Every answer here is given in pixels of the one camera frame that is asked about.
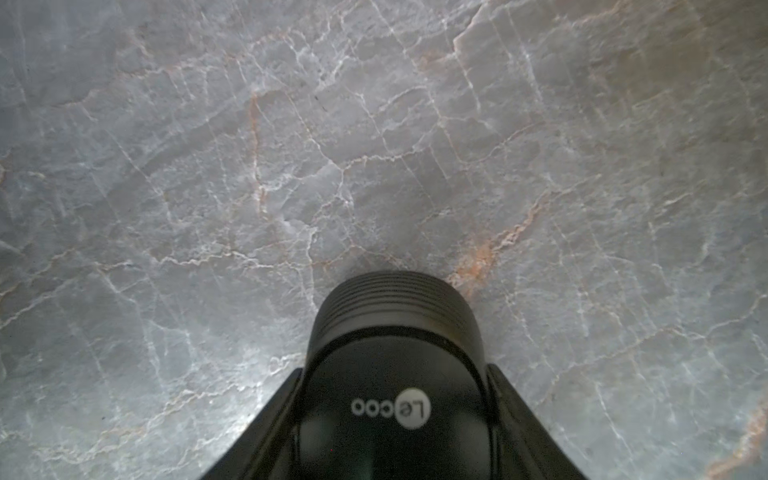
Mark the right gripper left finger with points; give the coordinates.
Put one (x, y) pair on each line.
(267, 447)

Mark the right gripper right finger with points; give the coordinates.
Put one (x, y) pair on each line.
(524, 449)

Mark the black computer mouse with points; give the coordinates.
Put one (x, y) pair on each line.
(394, 385)

